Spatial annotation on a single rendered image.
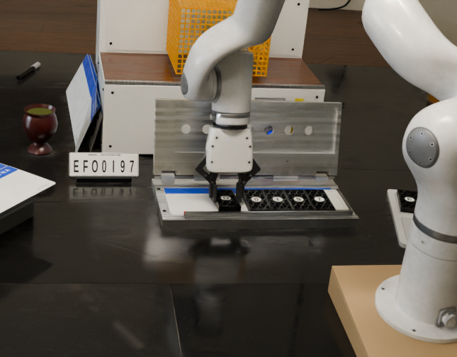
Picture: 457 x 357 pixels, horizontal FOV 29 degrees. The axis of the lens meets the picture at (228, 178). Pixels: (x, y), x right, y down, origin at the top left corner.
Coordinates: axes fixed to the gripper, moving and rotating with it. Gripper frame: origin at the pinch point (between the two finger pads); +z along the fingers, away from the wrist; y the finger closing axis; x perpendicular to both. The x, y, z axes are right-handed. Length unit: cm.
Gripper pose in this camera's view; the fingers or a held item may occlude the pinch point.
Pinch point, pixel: (226, 193)
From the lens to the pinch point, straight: 196.6
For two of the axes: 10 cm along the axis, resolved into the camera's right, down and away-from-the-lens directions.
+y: 9.8, 0.0, 2.1
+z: -0.5, 9.7, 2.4
